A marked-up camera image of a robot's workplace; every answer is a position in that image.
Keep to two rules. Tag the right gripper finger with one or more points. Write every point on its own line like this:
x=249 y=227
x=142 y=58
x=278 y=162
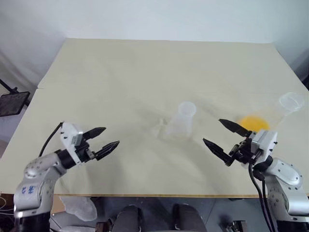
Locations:
x=235 y=127
x=218 y=149

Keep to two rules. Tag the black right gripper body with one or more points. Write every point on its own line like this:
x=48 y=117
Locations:
x=243 y=151

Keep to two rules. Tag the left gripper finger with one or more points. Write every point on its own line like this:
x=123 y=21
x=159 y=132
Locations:
x=94 y=132
x=107 y=149

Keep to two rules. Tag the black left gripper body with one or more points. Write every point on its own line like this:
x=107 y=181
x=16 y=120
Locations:
x=84 y=152

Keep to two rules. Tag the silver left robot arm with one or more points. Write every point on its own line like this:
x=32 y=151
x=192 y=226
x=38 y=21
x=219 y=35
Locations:
x=36 y=183

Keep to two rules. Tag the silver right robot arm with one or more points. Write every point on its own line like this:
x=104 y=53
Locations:
x=287 y=183

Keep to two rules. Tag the orange liquid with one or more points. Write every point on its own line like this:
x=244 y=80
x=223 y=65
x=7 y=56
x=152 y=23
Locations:
x=253 y=123

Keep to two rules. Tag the empty clear conical bottle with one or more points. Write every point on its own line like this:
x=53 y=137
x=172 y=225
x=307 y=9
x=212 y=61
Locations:
x=181 y=123

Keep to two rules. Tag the clear flask with orange liquid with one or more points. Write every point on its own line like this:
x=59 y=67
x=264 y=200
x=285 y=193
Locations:
x=287 y=106

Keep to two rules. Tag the dark rounded shape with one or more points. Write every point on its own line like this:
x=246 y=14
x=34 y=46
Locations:
x=187 y=217
x=129 y=218

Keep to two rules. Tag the beige table cover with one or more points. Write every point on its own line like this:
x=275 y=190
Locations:
x=154 y=79

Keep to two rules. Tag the black screen on stand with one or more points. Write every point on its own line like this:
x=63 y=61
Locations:
x=13 y=102

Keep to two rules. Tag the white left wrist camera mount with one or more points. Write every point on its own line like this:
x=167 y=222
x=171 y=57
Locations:
x=68 y=135

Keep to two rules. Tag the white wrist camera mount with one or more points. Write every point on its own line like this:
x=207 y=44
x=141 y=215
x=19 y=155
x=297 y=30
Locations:
x=265 y=142
x=68 y=135

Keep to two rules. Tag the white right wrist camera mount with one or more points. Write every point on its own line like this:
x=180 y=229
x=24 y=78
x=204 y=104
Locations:
x=265 y=142

